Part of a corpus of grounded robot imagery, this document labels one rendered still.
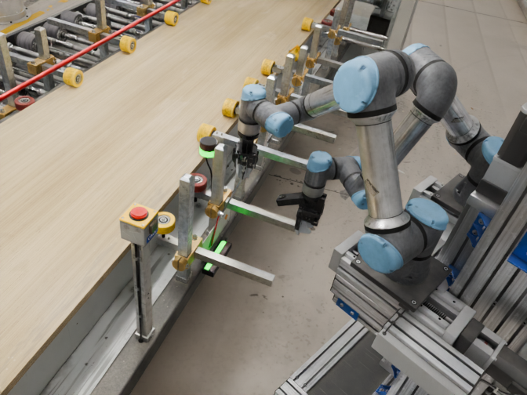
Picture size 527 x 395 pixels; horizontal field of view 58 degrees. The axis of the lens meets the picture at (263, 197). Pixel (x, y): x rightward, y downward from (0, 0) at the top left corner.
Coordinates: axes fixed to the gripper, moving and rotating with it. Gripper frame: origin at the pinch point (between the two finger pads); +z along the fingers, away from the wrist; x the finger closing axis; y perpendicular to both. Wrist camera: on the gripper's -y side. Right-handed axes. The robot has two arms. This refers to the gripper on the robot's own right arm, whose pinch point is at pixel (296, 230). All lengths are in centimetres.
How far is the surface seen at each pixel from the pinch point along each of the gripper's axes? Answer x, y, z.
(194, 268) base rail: -23.5, -29.8, 12.3
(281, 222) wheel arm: -1.5, -6.2, -3.1
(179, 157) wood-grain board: 10, -54, -8
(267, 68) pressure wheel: 96, -48, -13
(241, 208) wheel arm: -1.5, -21.9, -3.4
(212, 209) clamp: -8.5, -31.0, -4.3
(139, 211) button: -55, -31, -41
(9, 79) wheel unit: 15, -139, -15
